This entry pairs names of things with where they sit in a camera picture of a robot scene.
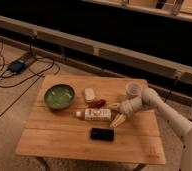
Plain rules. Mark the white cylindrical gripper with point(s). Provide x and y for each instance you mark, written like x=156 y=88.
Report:
x=127 y=107

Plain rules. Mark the white labelled plastic bottle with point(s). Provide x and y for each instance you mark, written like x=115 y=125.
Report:
x=91 y=114

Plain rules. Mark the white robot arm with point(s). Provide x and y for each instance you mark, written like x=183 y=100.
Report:
x=180 y=124

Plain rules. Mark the red-brown snack bar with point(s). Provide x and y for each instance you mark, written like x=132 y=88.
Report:
x=97 y=104

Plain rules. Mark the clear plastic cup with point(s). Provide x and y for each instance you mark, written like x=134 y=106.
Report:
x=132 y=90

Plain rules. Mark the black smartphone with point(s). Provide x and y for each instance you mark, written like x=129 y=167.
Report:
x=102 y=134

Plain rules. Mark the wooden slatted table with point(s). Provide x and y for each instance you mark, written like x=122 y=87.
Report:
x=60 y=134

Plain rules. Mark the green ceramic bowl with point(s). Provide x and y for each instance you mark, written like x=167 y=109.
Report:
x=59 y=96

